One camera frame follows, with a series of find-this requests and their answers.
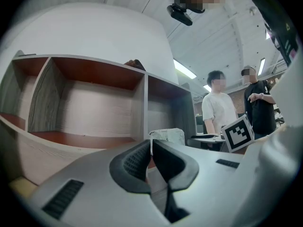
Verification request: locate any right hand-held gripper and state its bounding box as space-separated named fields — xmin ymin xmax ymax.
xmin=221 ymin=113 xmax=256 ymax=154

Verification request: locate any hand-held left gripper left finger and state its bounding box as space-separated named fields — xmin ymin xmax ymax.
xmin=109 ymin=139 xmax=152 ymax=195

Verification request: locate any dark brown cloth item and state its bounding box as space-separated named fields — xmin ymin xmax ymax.
xmin=124 ymin=59 xmax=147 ymax=71

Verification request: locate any dark office table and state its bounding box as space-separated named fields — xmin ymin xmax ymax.
xmin=187 ymin=132 xmax=227 ymax=151

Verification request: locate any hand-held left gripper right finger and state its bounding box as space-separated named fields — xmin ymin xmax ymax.
xmin=152 ymin=139 xmax=200 ymax=223

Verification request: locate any long ceiling light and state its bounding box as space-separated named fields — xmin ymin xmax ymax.
xmin=173 ymin=59 xmax=197 ymax=79
xmin=258 ymin=58 xmax=266 ymax=76

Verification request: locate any wooden shelf unit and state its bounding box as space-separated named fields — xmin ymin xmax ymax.
xmin=0 ymin=50 xmax=198 ymax=189

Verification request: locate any black head-worn camera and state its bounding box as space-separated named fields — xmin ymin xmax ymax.
xmin=166 ymin=3 xmax=194 ymax=26

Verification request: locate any tan cardboard box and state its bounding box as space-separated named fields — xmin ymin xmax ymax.
xmin=9 ymin=175 xmax=39 ymax=199

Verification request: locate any white plastic bag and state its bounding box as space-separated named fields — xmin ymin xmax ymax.
xmin=148 ymin=128 xmax=186 ymax=147

